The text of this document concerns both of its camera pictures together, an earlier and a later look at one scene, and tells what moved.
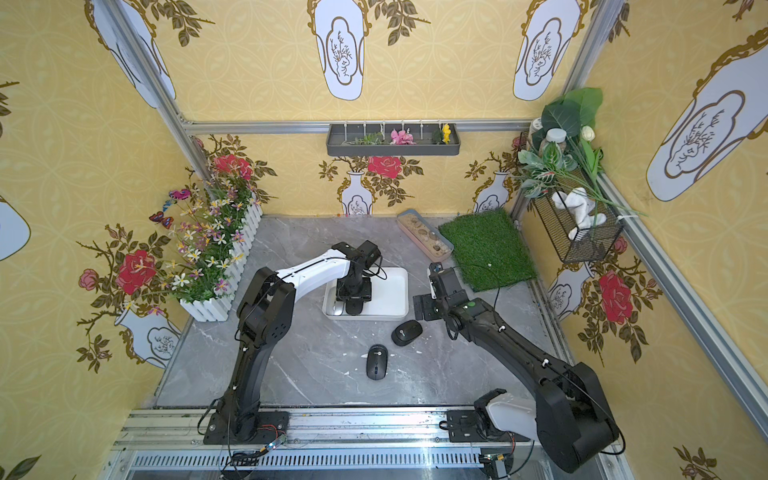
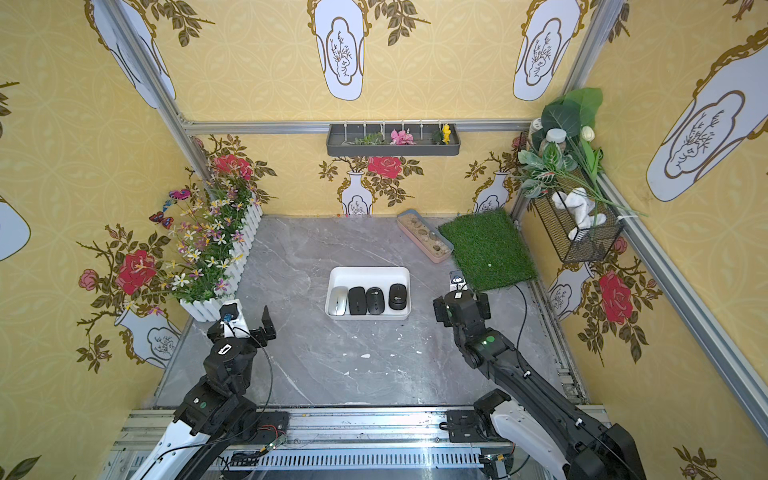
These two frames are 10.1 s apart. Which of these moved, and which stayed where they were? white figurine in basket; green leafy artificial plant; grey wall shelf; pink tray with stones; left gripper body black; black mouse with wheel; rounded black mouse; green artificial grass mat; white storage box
Moved: left gripper body black; black mouse with wheel; rounded black mouse
Stayed: white figurine in basket; pink tray with stones; green artificial grass mat; grey wall shelf; green leafy artificial plant; white storage box
